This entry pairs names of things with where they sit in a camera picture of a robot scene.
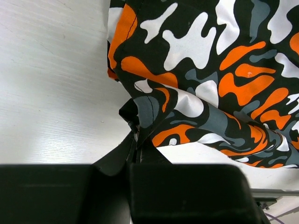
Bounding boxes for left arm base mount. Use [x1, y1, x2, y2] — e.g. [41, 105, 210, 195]
[254, 198, 277, 210]

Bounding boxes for orange camouflage shorts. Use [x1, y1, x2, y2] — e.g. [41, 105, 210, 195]
[107, 0, 299, 168]

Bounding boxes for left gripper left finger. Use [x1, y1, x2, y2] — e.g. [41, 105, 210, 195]
[0, 134, 136, 224]

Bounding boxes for aluminium front rail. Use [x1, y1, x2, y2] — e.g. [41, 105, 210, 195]
[250, 189, 299, 199]

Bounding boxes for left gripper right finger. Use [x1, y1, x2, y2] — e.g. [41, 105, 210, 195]
[128, 142, 262, 224]

